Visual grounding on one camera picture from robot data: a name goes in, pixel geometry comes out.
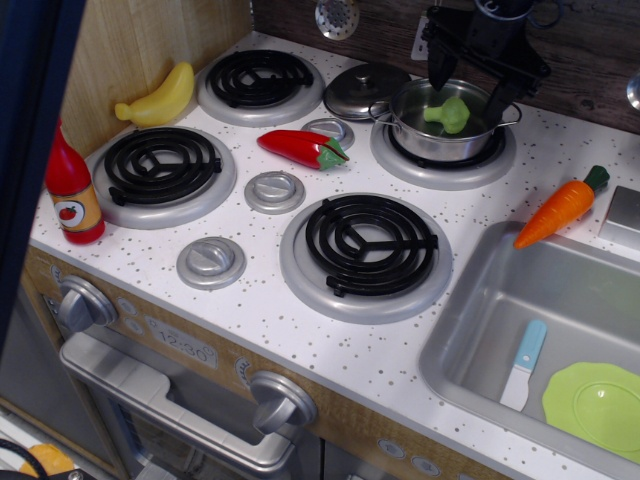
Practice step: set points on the blue handled toy knife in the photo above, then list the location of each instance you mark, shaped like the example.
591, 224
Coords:
516, 390

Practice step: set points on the right oven dial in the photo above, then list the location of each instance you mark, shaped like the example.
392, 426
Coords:
280, 402

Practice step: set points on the hanging steel spatula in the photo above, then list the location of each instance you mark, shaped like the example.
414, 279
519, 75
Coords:
420, 46

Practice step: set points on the hanging slotted steel spoon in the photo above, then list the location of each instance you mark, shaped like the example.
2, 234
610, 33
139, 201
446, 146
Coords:
337, 19

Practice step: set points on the dark blue foreground post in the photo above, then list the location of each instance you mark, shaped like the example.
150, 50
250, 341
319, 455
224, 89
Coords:
38, 40

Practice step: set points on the yellow toy banana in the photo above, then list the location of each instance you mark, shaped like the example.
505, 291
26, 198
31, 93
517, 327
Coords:
165, 103

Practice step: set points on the back left stove burner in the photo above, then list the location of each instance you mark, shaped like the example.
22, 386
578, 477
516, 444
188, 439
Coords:
259, 88

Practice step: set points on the red toy chili pepper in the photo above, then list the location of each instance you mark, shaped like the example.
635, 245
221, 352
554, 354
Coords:
313, 150

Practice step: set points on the front left stove burner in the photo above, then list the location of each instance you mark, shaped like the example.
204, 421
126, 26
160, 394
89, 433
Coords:
161, 177

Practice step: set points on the orange toy carrot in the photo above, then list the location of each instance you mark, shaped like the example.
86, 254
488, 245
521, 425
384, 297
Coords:
567, 204

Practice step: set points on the steel pot lid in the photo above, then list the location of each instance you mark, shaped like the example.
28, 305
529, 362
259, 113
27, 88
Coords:
357, 90

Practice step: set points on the yellow object with black cable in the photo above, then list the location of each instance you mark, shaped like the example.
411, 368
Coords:
42, 461

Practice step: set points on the stove burner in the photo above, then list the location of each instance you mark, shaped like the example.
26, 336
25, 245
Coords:
161, 177
259, 88
365, 258
479, 172

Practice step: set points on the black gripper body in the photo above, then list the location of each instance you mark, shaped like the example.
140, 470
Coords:
493, 39

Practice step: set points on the red toy ketchup bottle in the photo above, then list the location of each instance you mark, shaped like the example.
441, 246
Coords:
69, 184

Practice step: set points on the silver oven door handle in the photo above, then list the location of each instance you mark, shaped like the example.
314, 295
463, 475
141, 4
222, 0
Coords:
172, 436

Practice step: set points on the silver top knob front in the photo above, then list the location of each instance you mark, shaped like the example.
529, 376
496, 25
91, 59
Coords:
211, 263

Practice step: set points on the back right stove burner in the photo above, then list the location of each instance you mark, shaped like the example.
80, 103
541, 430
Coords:
479, 172

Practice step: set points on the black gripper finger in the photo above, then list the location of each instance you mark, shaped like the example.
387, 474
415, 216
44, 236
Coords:
444, 54
503, 95

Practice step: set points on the front right stove burner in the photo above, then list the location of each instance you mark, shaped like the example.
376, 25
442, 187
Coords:
365, 258

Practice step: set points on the silver top knob middle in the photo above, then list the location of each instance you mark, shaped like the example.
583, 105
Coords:
274, 192

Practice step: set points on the silver knob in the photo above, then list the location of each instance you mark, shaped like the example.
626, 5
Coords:
274, 192
332, 127
211, 263

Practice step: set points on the silver top knob back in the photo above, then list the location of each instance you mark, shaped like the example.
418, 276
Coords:
332, 127

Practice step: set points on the left oven dial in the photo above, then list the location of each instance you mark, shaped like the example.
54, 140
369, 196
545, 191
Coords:
84, 305

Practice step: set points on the silver faucet base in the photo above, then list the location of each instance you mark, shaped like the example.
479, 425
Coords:
621, 223

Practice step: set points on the silver toy sink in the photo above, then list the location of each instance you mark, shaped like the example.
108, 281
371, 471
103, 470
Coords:
544, 343

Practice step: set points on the oven dial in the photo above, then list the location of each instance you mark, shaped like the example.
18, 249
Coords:
280, 402
84, 305

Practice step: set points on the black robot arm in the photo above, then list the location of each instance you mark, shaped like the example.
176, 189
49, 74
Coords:
492, 37

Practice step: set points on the hanging steel ladle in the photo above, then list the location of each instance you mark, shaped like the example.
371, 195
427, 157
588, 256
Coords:
633, 90

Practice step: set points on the green toy broccoli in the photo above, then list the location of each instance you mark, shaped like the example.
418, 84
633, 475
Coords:
453, 115

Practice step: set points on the green toy plate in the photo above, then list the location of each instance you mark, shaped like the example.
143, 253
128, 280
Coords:
598, 403

